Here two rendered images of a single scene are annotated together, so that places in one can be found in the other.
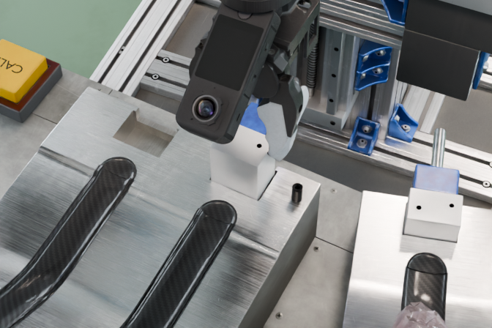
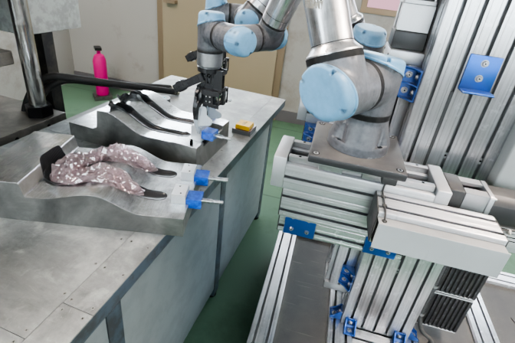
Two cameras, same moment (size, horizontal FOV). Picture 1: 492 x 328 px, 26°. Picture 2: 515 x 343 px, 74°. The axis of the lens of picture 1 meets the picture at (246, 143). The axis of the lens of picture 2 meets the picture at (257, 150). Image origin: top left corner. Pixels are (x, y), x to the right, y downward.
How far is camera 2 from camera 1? 1.22 m
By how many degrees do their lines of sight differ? 61
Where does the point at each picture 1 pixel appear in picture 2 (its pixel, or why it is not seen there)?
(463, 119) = not seen: outside the picture
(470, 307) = (155, 180)
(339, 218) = not seen: hidden behind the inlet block
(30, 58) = (247, 125)
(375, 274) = (169, 165)
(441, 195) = (193, 169)
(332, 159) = (325, 305)
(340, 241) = not seen: hidden behind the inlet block
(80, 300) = (162, 120)
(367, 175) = (321, 319)
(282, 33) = (205, 89)
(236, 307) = (156, 137)
